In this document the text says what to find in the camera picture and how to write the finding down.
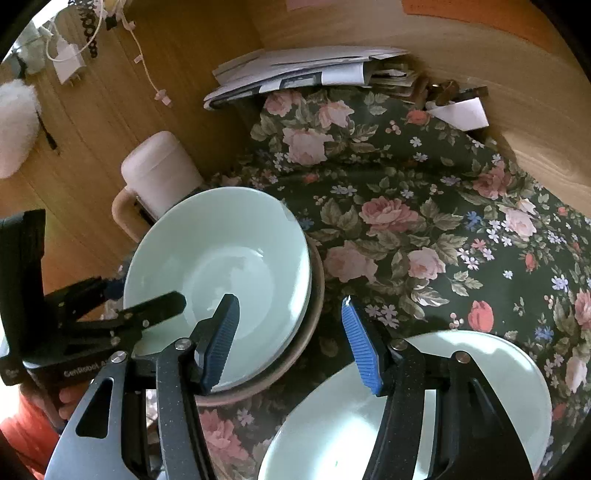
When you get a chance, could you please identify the white charger plug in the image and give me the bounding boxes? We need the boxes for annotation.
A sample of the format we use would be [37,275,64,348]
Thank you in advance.
[52,44,84,85]

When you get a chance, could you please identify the person's left hand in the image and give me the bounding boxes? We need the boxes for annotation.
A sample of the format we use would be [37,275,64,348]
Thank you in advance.
[58,385,86,423]

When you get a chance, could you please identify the pink mug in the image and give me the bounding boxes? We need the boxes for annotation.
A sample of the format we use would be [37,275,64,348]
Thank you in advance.
[112,130,204,243]

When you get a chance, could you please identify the white fluffy headband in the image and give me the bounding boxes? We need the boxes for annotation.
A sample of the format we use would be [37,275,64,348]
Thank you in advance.
[14,34,51,75]

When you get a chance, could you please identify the white folded card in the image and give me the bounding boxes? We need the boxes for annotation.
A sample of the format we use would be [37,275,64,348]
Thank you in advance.
[425,97,490,132]

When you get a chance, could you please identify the white plate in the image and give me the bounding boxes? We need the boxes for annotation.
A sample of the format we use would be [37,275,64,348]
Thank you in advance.
[257,330,553,480]

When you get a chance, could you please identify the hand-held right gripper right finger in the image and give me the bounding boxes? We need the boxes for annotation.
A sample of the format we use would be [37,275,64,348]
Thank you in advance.
[341,296,539,480]

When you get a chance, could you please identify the orange sticky note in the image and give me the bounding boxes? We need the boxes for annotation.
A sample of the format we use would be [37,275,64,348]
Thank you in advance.
[401,0,555,54]

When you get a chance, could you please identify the wooden desk hutch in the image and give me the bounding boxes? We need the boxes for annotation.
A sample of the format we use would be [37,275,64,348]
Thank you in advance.
[0,0,591,296]

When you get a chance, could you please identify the white cable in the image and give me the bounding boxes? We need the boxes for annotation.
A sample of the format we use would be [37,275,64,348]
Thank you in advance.
[44,0,174,108]

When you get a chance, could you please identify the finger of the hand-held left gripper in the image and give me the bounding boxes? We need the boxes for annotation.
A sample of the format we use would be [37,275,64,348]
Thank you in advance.
[44,276,125,324]
[65,291,188,340]

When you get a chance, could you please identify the floral tablecloth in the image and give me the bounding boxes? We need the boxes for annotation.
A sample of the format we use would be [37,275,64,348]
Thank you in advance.
[194,88,591,480]

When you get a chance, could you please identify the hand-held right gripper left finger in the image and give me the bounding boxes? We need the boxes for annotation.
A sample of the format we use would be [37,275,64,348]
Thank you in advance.
[44,293,242,480]

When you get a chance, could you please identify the white fluffy pompom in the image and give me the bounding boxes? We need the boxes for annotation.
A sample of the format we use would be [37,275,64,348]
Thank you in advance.
[0,78,40,180]

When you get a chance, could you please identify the stack of white papers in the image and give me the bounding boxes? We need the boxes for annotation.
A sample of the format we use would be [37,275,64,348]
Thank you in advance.
[203,45,411,110]

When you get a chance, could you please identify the black lace headband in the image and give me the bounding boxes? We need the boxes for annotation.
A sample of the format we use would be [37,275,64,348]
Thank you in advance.
[69,0,100,58]

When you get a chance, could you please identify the brown plate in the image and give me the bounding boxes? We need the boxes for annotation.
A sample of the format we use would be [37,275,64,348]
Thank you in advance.
[194,235,326,407]

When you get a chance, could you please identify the mint green plate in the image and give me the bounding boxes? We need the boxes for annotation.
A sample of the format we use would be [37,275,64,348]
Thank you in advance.
[124,187,312,388]

